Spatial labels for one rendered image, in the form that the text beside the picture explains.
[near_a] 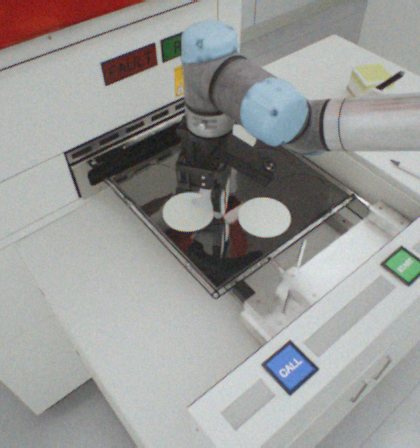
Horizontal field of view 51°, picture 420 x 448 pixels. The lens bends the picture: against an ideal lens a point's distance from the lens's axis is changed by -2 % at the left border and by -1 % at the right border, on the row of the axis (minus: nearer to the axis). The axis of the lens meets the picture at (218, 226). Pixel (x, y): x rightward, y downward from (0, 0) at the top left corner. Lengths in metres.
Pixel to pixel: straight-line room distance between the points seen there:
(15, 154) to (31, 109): 0.09
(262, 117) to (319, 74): 0.62
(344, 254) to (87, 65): 0.57
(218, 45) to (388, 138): 0.25
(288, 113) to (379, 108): 0.13
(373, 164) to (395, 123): 0.31
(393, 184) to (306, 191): 0.17
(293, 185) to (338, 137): 0.31
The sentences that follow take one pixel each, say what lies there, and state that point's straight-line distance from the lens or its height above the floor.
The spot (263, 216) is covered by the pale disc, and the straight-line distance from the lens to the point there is 0.85.
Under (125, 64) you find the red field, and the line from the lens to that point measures 0.89.
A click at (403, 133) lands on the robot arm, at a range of 0.60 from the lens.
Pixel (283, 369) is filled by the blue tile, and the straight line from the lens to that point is 0.62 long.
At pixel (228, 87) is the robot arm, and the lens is 0.57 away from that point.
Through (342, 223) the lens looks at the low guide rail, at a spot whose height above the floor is 0.85.
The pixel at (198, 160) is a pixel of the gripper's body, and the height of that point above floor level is 1.05.
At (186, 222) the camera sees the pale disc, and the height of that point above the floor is 0.90.
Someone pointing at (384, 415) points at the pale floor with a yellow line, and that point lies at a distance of 1.70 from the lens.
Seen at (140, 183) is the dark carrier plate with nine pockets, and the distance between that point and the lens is 0.92.
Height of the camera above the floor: 1.54
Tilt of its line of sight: 50 degrees down
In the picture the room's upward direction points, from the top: straight up
